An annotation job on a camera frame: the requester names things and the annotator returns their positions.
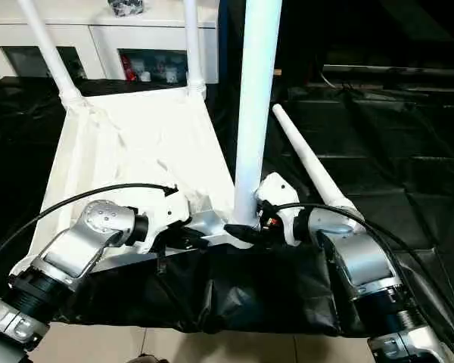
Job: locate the white plastic table top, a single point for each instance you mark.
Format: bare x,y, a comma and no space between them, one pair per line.
136,144

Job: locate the white plastic table leg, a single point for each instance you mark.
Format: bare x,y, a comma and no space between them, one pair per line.
310,159
194,45
256,98
53,53

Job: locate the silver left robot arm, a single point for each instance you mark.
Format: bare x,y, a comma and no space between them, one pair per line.
68,257

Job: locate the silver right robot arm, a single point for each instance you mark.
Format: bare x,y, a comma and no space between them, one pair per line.
363,257

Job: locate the black plastic mat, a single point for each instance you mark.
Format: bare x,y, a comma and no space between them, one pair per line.
393,166

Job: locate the small yellow label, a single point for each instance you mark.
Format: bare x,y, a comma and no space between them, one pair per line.
277,72

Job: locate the small white jar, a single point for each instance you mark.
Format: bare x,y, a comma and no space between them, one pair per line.
170,74

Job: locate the red bottle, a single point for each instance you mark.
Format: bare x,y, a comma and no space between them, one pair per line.
126,68

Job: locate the black low shelf board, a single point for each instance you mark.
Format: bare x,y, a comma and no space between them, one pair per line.
397,70

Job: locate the white sideboard cabinet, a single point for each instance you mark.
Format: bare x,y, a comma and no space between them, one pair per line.
98,30

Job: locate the grey crumpled object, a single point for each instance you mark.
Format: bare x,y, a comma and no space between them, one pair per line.
126,7

